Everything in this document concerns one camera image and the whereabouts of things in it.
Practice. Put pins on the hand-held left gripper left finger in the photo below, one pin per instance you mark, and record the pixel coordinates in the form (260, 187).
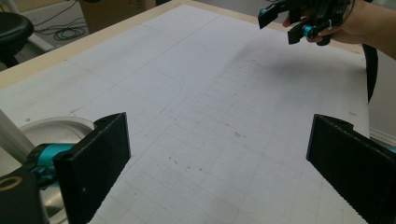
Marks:
(93, 168)

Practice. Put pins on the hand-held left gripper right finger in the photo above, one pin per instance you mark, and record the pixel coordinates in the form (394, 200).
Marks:
(358, 168)

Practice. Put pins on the metal utensil stand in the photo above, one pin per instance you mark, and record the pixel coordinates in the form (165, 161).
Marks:
(56, 130)

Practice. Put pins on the white grid mat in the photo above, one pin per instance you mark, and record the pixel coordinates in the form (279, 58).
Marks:
(218, 93)

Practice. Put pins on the brown cardboard box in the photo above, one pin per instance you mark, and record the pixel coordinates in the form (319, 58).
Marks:
(115, 11)

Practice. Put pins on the black round stool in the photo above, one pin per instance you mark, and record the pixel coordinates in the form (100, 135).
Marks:
(12, 31)

